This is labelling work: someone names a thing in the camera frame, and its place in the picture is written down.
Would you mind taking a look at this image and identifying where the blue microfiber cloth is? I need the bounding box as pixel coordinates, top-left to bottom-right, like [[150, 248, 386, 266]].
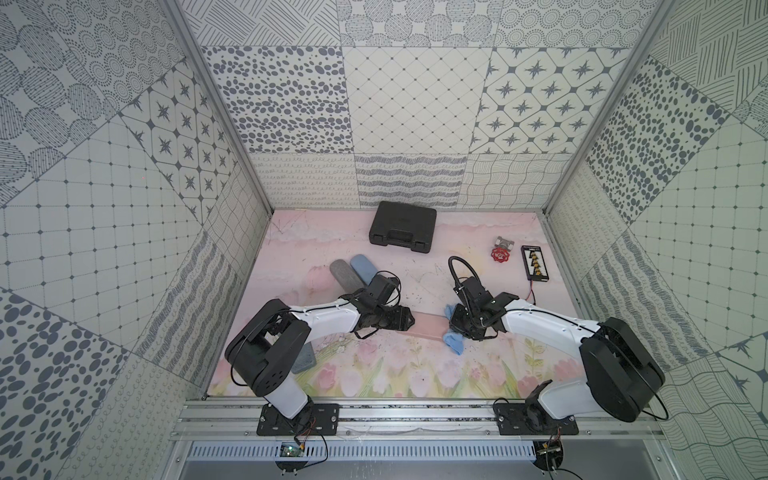
[[443, 305, 464, 355]]

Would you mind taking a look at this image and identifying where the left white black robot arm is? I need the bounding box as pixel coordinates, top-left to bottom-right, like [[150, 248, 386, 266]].
[[225, 289, 415, 424]]

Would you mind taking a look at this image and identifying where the red valve handwheel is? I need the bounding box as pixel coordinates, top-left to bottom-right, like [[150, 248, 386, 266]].
[[491, 246, 509, 263]]

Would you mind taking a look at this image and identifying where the aluminium mounting rail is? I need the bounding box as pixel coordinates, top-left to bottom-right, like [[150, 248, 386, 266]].
[[170, 397, 663, 441]]

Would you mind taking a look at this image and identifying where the dark grey eyeglass case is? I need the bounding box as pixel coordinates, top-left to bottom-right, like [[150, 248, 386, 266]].
[[291, 343, 317, 375]]

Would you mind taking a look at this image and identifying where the blue eyeglass case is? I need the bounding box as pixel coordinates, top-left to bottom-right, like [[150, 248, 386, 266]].
[[349, 254, 379, 285]]

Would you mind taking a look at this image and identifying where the grey felt eyeglass case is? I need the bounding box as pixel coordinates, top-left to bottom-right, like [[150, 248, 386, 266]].
[[329, 259, 365, 294]]

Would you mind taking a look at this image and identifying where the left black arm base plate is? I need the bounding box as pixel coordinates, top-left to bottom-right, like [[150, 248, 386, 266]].
[[257, 402, 340, 437]]

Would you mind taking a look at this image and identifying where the black box with brass parts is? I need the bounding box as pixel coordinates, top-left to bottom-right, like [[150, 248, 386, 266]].
[[521, 245, 550, 282]]

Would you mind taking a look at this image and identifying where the black plastic tool case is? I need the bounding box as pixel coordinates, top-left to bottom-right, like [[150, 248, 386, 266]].
[[369, 201, 437, 254]]

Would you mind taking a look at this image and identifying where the white slotted cable duct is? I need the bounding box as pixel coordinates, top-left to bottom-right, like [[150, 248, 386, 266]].
[[188, 439, 536, 461]]

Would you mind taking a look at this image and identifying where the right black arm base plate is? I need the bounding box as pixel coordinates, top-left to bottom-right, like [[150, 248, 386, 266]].
[[492, 401, 579, 437]]

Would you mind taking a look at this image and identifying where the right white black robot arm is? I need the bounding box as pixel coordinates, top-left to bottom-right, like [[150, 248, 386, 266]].
[[449, 292, 665, 423]]

